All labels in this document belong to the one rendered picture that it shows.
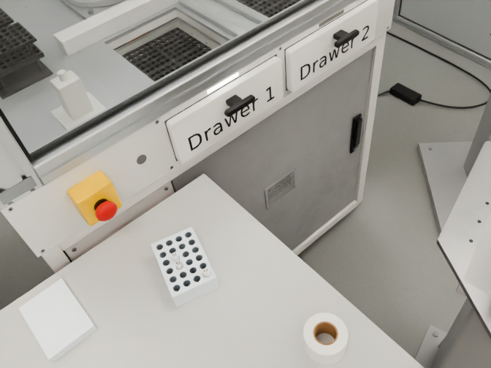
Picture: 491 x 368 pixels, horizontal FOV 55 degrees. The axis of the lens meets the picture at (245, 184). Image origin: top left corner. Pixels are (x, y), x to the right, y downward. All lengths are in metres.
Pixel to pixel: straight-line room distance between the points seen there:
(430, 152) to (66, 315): 1.62
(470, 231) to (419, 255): 0.88
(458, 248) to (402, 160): 1.21
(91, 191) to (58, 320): 0.23
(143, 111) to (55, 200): 0.22
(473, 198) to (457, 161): 1.09
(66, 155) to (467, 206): 0.75
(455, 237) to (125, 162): 0.63
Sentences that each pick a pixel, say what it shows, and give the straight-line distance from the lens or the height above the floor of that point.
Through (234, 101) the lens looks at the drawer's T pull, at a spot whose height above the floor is 0.91.
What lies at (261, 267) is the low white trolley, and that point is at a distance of 0.89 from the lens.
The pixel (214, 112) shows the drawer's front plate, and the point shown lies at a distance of 0.98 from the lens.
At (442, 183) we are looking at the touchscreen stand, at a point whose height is 0.03.
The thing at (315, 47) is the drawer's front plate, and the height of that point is 0.91.
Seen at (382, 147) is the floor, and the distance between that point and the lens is 2.17.
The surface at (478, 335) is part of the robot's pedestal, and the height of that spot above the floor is 0.54.
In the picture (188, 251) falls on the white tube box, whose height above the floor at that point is 0.80.
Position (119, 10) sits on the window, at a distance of 0.82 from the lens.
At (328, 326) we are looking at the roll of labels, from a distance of 0.81.
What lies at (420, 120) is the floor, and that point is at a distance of 2.32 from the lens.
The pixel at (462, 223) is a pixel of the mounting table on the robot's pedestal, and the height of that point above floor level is 0.76.
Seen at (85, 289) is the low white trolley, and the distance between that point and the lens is 0.95.
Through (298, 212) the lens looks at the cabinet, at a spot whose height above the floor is 0.29.
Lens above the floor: 1.53
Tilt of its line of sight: 49 degrees down
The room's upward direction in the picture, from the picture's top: 9 degrees counter-clockwise
